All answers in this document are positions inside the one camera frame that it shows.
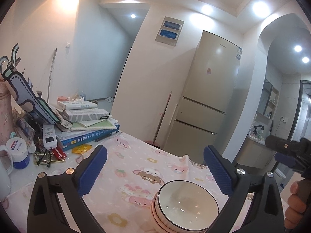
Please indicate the white flat box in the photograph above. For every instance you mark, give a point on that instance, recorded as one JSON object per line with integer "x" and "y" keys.
{"x": 77, "y": 104}

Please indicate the pink cartoon printed tablecloth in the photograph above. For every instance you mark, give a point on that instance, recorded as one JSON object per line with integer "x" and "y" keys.
{"x": 136, "y": 155}

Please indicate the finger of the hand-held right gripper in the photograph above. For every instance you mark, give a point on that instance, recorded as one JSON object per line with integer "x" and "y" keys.
{"x": 279, "y": 145}
{"x": 286, "y": 160}

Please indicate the white remote control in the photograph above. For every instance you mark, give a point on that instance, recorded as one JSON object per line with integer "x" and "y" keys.
{"x": 49, "y": 136}

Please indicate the person's right hand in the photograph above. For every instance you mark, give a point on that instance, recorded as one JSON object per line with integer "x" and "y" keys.
{"x": 296, "y": 203}

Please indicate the black pen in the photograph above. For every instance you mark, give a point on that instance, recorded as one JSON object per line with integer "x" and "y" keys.
{"x": 107, "y": 136}

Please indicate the white enamel mug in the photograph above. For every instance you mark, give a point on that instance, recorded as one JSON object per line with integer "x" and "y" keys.
{"x": 3, "y": 174}

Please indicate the white light switch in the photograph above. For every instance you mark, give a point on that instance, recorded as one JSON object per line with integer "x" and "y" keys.
{"x": 67, "y": 45}

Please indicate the grey framed wall panel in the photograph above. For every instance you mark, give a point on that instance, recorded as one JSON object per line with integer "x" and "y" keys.
{"x": 170, "y": 30}

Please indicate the bathroom mirror cabinet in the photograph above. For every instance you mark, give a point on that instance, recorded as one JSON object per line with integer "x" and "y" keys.
{"x": 268, "y": 99}

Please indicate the beige vanity cabinet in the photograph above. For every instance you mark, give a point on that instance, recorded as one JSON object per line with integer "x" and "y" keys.
{"x": 252, "y": 153}

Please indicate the white black-rimmed bowl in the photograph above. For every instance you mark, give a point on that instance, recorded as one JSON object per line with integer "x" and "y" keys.
{"x": 187, "y": 199}

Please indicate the white bathroom wall socket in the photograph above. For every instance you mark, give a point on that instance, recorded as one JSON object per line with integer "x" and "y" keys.
{"x": 283, "y": 119}

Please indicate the clear plastic bag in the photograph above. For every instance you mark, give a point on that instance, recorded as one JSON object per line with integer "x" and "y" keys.
{"x": 79, "y": 95}

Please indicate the yellow printed packet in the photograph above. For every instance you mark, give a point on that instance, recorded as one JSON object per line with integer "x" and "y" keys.
{"x": 82, "y": 149}

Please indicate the green notebook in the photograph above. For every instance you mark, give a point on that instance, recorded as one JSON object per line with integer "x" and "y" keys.
{"x": 102, "y": 125}

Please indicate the eyeglasses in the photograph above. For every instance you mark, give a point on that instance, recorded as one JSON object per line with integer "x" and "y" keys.
{"x": 42, "y": 157}

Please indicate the black glass door frame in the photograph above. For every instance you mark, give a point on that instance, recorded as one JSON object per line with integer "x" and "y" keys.
{"x": 295, "y": 111}

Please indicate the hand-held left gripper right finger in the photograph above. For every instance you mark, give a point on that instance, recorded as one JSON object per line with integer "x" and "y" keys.
{"x": 217, "y": 172}

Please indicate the clear plastic box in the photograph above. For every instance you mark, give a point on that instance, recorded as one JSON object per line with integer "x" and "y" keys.
{"x": 24, "y": 126}

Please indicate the red flat case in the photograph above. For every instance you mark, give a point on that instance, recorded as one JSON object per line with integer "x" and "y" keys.
{"x": 59, "y": 154}

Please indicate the white jar with blue base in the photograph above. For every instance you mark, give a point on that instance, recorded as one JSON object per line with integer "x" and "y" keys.
{"x": 18, "y": 153}

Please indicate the blue cartoon paper card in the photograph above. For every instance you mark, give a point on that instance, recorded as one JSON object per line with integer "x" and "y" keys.
{"x": 26, "y": 97}

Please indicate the black faucet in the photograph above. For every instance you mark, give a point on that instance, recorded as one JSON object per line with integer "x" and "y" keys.
{"x": 258, "y": 129}

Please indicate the white toilet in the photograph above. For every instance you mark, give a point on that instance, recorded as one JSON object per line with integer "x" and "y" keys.
{"x": 280, "y": 177}

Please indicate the grey striped box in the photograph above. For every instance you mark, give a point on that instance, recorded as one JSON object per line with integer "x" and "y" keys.
{"x": 87, "y": 115}

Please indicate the wooden broom stick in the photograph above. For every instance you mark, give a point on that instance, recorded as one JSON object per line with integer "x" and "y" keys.
{"x": 164, "y": 116}

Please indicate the beige refrigerator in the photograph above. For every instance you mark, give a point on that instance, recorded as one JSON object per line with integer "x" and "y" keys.
{"x": 209, "y": 102}

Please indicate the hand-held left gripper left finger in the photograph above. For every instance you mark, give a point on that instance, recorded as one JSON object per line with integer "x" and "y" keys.
{"x": 93, "y": 170}

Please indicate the red dustpan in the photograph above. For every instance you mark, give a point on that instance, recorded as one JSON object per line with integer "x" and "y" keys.
{"x": 152, "y": 143}

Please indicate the pink tape roll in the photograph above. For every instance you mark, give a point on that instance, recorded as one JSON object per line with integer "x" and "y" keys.
{"x": 63, "y": 98}

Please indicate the pink bag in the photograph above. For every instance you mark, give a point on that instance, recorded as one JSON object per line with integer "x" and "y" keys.
{"x": 4, "y": 116}

